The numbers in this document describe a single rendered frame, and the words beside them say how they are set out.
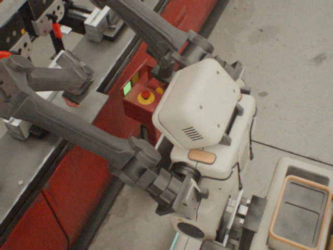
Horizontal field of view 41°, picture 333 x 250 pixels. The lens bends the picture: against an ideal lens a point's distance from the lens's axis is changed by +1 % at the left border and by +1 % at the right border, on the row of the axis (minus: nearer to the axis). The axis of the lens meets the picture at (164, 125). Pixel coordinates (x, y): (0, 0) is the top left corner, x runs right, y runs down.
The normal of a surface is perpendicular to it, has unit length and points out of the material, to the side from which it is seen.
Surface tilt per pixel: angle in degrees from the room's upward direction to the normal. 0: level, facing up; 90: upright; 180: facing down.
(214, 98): 48
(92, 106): 0
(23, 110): 74
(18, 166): 0
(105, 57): 0
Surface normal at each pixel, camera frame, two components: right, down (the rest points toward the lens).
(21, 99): 0.33, 0.55
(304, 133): -0.04, -0.59
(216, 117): 0.65, -0.19
